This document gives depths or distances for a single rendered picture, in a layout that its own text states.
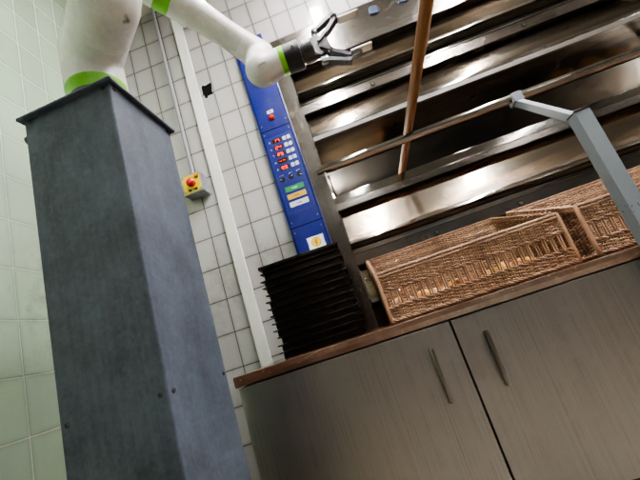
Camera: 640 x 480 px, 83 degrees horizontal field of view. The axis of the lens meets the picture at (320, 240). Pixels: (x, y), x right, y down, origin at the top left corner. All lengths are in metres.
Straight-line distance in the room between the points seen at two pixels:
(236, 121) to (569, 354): 1.64
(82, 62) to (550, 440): 1.37
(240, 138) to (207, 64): 0.49
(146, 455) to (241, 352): 1.03
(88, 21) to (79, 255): 0.48
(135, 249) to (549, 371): 0.97
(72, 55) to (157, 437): 0.80
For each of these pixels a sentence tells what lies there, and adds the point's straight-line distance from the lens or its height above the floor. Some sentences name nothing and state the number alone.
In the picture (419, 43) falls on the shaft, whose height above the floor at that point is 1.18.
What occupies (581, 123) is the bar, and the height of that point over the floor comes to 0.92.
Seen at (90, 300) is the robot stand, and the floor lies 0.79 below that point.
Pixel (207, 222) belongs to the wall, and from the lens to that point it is 1.81.
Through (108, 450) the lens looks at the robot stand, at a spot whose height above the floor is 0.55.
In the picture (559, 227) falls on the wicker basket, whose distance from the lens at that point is 1.23.
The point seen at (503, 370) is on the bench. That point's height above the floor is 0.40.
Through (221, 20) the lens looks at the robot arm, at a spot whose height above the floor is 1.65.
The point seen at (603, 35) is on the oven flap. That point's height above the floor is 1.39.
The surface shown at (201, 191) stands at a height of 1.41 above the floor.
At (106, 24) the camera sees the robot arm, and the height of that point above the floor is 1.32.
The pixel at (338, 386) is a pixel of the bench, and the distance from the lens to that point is 1.04.
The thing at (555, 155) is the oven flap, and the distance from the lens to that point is 1.86.
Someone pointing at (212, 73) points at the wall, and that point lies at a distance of 2.17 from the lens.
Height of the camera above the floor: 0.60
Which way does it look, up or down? 15 degrees up
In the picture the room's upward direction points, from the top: 18 degrees counter-clockwise
